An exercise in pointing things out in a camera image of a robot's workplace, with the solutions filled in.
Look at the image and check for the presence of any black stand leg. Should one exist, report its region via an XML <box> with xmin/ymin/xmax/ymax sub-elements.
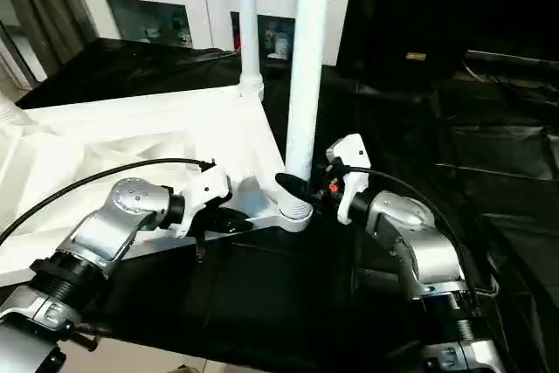
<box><xmin>65</xmin><ymin>327</ymin><xmax>100</xmax><ymax>353</ymax></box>

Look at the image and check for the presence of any white plastic table top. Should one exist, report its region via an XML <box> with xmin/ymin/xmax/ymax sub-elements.
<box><xmin>0</xmin><ymin>84</ymin><xmax>314</xmax><ymax>291</ymax></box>

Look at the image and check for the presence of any white plastic table leg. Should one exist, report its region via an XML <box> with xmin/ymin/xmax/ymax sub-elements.
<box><xmin>0</xmin><ymin>100</ymin><xmax>22</xmax><ymax>126</ymax></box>
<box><xmin>237</xmin><ymin>0</ymin><xmax>266</xmax><ymax>101</ymax></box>
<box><xmin>279</xmin><ymin>0</ymin><xmax>338</xmax><ymax>224</ymax></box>

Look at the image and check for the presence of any black cabinet with gold label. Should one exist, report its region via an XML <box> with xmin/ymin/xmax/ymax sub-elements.
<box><xmin>335</xmin><ymin>0</ymin><xmax>559</xmax><ymax>79</ymax></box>

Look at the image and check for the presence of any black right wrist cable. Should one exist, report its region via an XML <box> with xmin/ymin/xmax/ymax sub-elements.
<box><xmin>339</xmin><ymin>163</ymin><xmax>486</xmax><ymax>304</ymax></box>

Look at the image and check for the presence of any grey curtain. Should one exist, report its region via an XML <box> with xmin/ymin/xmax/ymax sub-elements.
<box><xmin>0</xmin><ymin>0</ymin><xmax>100</xmax><ymax>86</ymax></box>

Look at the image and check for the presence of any black work mat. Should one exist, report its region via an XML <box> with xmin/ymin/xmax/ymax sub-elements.
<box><xmin>0</xmin><ymin>36</ymin><xmax>559</xmax><ymax>373</ymax></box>

